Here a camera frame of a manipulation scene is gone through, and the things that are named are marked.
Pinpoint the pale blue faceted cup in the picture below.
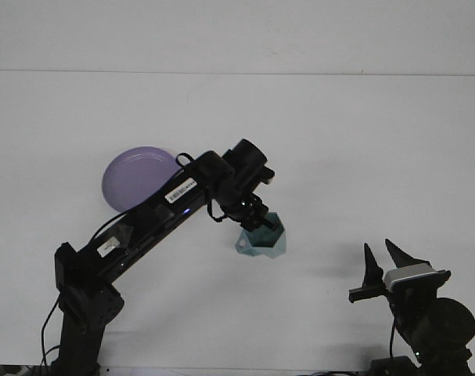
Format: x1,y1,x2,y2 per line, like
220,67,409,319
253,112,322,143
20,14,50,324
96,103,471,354
233,211,288,261

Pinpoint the purple round plate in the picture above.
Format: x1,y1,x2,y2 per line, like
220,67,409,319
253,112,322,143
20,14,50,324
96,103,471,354
101,146,182,215

